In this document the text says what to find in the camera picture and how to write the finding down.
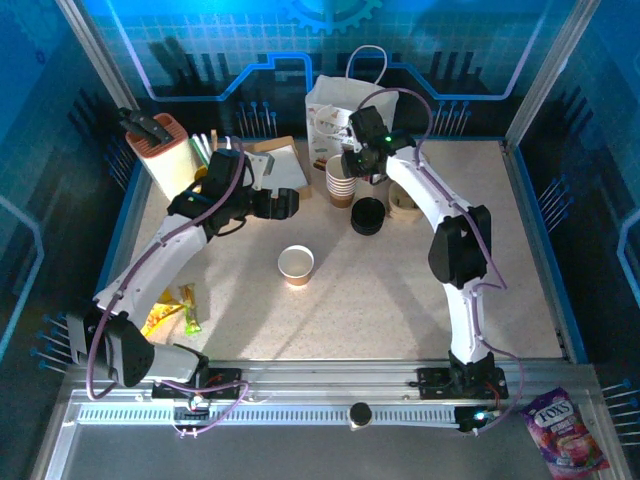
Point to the stack of paper cups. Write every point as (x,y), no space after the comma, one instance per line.
(341,192)

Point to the black cup lid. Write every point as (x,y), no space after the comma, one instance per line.
(368,216)

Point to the brown paper cup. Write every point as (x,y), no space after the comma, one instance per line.
(296,262)

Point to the white printed paper gift bag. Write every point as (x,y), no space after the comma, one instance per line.
(330,100)

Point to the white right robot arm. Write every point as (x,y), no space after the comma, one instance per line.
(465,325)

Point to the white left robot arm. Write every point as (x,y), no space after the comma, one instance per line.
(150,265)

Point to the white napkins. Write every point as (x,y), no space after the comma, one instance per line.
(290,167)

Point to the cardboard cup carrier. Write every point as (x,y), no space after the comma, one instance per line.
(402,207)

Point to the cardboard box of napkins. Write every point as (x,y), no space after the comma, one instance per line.
(272,145)

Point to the white plastic utensil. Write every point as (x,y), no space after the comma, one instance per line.
(228,142)

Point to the wooden stirrer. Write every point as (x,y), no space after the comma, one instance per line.
(214,139)

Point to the cream knife block orange top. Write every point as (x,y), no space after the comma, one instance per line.
(170,170)

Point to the orange green snack stick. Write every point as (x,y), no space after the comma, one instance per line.
(190,305)

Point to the yellow snack packet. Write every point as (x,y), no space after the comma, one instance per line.
(160,315)

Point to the small circuit board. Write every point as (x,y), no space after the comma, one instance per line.
(475,419)
(192,406)

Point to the black round knob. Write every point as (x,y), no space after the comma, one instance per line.
(360,412)

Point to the purple Fox's candy bag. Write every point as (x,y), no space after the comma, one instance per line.
(560,435)

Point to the aluminium front rail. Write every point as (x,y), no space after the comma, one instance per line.
(325,372)

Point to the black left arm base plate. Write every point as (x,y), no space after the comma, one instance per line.
(225,375)

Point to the aluminium frame post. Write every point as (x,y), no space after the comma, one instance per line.
(550,65)
(95,50)

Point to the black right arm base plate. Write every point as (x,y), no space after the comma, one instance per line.
(430,382)

